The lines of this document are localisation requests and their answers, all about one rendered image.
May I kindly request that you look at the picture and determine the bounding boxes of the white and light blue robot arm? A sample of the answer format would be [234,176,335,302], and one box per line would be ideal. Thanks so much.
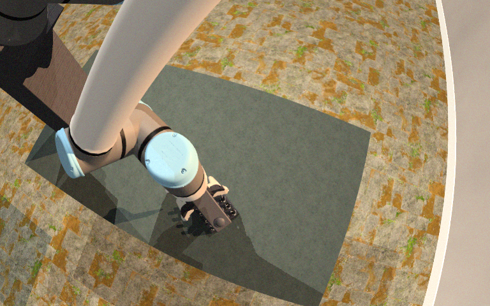
[0,0,232,233]

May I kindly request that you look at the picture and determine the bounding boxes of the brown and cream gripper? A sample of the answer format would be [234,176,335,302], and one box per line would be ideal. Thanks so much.
[176,177,228,221]

